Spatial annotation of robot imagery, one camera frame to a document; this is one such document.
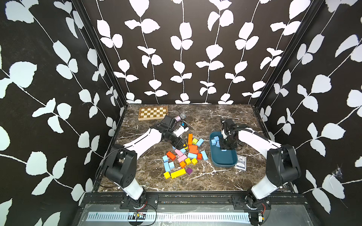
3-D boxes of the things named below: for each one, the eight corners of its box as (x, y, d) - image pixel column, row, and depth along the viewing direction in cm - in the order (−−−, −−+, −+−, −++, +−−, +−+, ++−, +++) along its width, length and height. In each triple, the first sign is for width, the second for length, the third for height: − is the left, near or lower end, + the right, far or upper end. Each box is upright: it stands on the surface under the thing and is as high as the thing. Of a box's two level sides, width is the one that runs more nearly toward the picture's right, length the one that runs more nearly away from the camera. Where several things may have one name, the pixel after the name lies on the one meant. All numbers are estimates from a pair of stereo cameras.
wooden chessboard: (138, 120, 111) (137, 118, 109) (140, 109, 119) (139, 107, 117) (168, 118, 113) (168, 116, 111) (168, 107, 121) (167, 105, 119)
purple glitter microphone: (178, 123, 111) (178, 120, 108) (175, 120, 113) (175, 117, 110) (185, 118, 114) (186, 115, 111) (183, 115, 116) (183, 112, 113)
